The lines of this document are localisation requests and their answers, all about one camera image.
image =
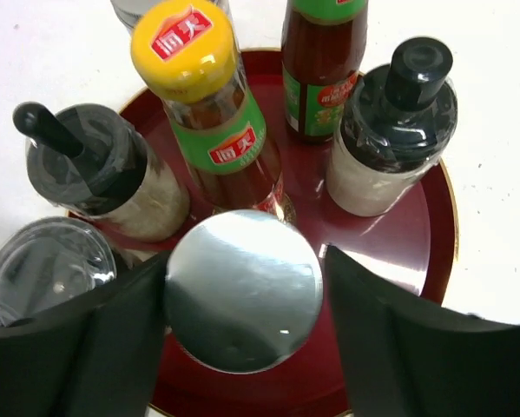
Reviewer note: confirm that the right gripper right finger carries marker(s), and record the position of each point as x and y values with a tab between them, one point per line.
402	355

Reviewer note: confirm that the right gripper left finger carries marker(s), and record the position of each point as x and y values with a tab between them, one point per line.
95	355

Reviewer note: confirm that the black grinder-top shaker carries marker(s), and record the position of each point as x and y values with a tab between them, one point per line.
49	262
394	128

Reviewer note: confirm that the silver-lid spice jar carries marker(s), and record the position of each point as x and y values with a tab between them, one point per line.
243	291
130	12

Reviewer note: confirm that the black-cap glass jar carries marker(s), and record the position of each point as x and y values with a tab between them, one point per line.
93	162

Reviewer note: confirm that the sauce bottle yellow cap front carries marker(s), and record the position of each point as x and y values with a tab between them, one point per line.
186	53

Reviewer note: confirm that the sauce bottle yellow cap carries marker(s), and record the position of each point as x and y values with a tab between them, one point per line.
322	45
186	53

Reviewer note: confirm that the red round lacquer tray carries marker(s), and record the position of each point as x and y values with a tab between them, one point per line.
415	245

